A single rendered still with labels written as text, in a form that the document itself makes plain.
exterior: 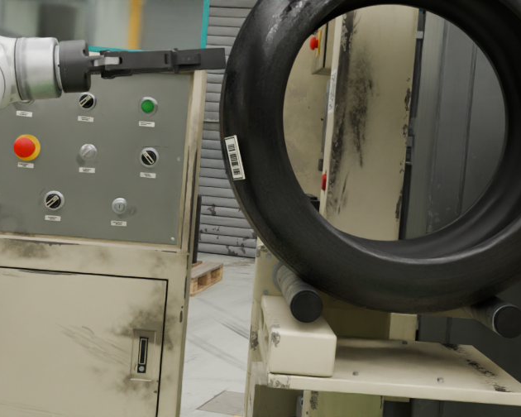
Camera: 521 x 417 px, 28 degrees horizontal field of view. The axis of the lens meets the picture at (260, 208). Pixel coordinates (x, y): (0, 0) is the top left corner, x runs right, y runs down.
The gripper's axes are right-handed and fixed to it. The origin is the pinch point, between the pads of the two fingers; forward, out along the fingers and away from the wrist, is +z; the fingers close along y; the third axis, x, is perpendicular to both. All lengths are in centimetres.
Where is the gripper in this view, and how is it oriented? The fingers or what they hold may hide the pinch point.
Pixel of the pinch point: (201, 59)
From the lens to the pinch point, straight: 152.9
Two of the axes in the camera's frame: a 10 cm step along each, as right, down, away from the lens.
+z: 10.0, -0.6, 0.4
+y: -0.4, -0.6, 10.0
